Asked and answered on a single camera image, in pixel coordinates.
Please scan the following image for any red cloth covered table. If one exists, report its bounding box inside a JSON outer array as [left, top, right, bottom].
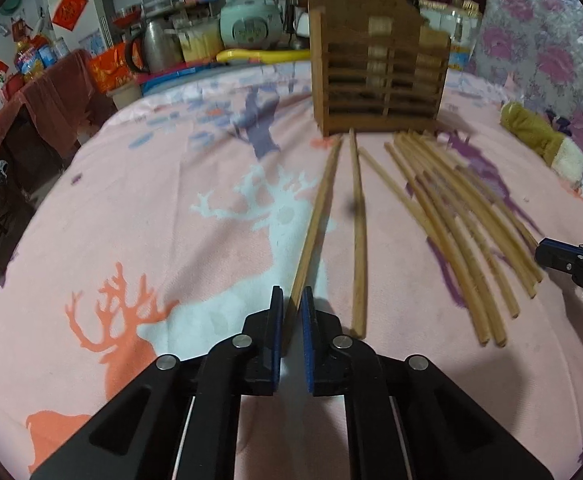
[[0, 50, 117, 196]]

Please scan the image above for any orange red box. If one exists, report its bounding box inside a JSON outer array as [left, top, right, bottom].
[[88, 42, 134, 93]]

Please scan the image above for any floral plastic wall sheet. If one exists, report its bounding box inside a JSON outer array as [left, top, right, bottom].
[[471, 0, 583, 196]]

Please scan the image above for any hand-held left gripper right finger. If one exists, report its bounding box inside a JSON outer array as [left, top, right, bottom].
[[299, 286, 552, 480]]

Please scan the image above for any brown wooden chopstick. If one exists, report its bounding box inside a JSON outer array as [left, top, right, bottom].
[[349, 129, 368, 339], [282, 135, 345, 358]]

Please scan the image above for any yellow cooking oil bottle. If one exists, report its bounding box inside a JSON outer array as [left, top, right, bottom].
[[15, 40, 44, 81]]

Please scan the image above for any pink deer print bedsheet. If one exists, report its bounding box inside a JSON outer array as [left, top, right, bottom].
[[0, 57, 583, 480]]

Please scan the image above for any pale green rice cooker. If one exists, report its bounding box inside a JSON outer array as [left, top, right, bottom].
[[220, 0, 279, 53]]

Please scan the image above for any bunch of bamboo chopsticks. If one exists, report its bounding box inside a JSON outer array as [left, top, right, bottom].
[[357, 130, 545, 348]]

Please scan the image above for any wooden chopstick holder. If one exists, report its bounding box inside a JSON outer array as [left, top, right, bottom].
[[309, 0, 453, 137]]

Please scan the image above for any white refrigerator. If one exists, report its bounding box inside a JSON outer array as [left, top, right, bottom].
[[46, 0, 114, 56]]

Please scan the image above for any olive and white plush toy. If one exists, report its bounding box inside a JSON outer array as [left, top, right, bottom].
[[500, 101, 583, 181]]

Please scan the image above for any stainless steel kettle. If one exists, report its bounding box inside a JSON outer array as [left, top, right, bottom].
[[126, 19, 182, 75]]

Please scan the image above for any beige plastic container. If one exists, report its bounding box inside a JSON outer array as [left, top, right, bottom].
[[178, 25, 222, 63]]

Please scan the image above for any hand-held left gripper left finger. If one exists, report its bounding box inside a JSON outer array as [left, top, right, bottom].
[[30, 286, 284, 480]]

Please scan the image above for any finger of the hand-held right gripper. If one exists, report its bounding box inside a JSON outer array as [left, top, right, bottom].
[[535, 237, 581, 273]]

